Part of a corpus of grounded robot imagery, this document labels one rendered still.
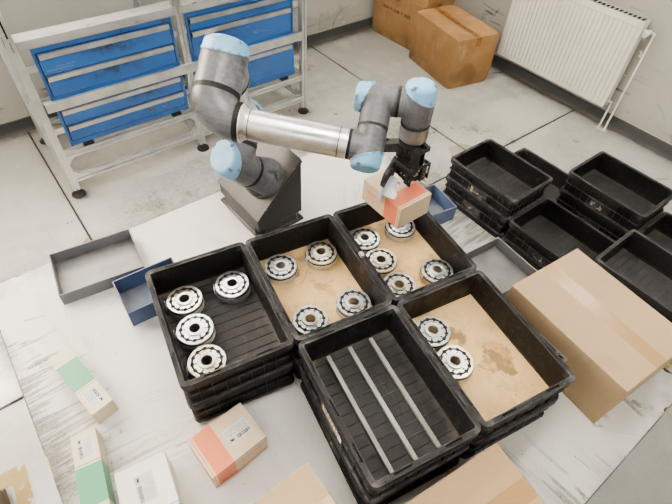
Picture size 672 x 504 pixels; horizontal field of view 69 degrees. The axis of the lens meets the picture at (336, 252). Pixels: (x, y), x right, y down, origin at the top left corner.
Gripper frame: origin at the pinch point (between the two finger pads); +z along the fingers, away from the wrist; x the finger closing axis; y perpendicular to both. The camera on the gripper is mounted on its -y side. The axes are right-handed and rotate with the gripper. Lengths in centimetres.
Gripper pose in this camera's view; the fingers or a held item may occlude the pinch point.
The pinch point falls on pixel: (396, 192)
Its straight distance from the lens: 143.4
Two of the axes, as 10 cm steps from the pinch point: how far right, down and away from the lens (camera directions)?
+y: 6.1, 6.1, -5.1
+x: 7.9, -4.3, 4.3
